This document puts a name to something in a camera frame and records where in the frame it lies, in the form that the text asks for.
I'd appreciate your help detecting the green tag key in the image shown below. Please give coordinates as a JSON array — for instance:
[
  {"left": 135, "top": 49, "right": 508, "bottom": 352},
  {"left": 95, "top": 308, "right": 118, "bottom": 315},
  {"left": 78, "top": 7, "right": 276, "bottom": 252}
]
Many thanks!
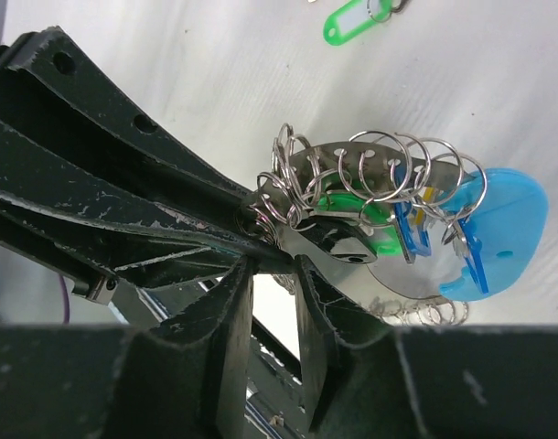
[{"left": 323, "top": 0, "right": 410, "bottom": 47}]

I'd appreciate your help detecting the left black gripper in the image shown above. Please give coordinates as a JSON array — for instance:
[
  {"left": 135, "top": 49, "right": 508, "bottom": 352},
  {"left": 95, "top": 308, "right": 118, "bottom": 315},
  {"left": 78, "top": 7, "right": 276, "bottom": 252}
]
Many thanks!
[{"left": 0, "top": 43, "right": 292, "bottom": 304}]

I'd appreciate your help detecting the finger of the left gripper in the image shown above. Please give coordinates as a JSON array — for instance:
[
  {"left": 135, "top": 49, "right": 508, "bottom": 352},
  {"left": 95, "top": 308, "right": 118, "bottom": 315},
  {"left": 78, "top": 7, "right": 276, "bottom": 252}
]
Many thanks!
[{"left": 6, "top": 27, "right": 251, "bottom": 208}]

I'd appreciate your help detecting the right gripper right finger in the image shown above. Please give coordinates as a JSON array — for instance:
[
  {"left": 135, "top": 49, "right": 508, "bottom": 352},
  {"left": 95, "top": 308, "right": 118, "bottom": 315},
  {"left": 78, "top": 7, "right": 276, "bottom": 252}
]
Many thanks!
[{"left": 295, "top": 255, "right": 558, "bottom": 438}]

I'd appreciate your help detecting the black tag key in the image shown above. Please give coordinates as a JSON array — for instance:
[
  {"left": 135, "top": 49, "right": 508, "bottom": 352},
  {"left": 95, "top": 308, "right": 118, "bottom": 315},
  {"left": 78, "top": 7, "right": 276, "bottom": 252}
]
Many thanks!
[{"left": 300, "top": 216, "right": 378, "bottom": 264}]

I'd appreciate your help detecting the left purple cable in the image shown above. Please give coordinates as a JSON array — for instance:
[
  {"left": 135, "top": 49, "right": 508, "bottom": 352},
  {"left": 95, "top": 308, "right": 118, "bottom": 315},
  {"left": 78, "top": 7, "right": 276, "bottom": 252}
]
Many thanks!
[{"left": 58, "top": 273, "right": 72, "bottom": 326}]

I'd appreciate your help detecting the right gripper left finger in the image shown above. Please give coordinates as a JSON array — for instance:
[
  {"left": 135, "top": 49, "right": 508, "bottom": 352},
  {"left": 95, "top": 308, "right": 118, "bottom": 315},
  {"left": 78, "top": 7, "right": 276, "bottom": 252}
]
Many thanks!
[{"left": 0, "top": 256, "right": 255, "bottom": 438}]

